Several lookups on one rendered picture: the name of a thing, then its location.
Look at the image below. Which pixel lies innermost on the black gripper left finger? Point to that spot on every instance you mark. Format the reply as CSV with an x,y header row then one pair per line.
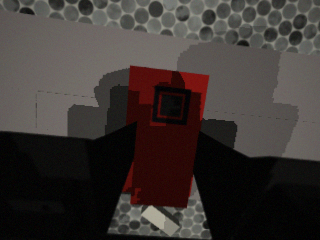
x,y
100,165

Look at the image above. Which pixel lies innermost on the grey rectangular panel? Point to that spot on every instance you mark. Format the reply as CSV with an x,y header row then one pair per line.
x,y
67,78

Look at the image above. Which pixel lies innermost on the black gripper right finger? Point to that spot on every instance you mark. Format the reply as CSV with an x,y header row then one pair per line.
x,y
231,185

